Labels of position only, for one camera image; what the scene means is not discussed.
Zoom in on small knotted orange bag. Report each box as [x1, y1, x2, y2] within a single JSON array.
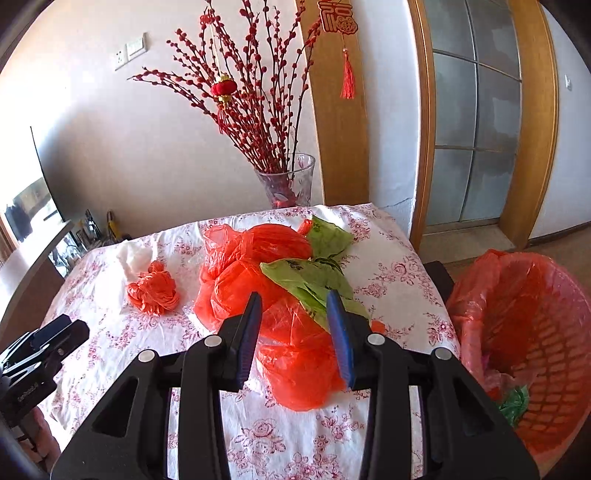
[[126, 260, 180, 316]]

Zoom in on dark green plastic bag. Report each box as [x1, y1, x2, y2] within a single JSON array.
[[498, 385, 530, 427]]

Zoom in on white plastic bag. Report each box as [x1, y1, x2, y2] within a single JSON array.
[[116, 241, 152, 282]]

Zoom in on red plastic waste basket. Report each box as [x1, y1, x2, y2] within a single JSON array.
[[445, 250, 591, 476]]

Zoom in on red bin liner bag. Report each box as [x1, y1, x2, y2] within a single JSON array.
[[445, 248, 591, 476]]

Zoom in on flat screen television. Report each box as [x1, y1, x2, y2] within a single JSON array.
[[1, 125, 63, 243]]

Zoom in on orange plastic bag rear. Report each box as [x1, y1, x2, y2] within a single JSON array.
[[256, 293, 346, 411]]

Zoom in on orange plastic bag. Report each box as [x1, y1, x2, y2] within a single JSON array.
[[256, 293, 346, 411], [193, 223, 312, 332]]

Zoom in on orange plastic bag front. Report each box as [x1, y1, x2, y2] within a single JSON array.
[[193, 223, 312, 332]]

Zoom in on floral pink white tablecloth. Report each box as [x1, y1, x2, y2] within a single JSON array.
[[41, 204, 459, 479]]

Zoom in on light green plastic bag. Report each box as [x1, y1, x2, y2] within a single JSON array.
[[260, 216, 370, 331]]

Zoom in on glass vase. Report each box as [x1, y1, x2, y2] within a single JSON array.
[[256, 153, 315, 209]]

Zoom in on red lantern ornament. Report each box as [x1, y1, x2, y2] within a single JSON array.
[[211, 73, 238, 134]]

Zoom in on red berry branches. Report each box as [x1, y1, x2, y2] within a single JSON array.
[[131, 1, 321, 173]]

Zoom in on glass panel wooden door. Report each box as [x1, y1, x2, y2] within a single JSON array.
[[409, 1, 559, 248]]

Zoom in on red tassel knot decoration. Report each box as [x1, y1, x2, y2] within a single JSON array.
[[318, 0, 359, 100]]

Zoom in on white wall socket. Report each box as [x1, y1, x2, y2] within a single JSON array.
[[114, 32, 148, 71]]

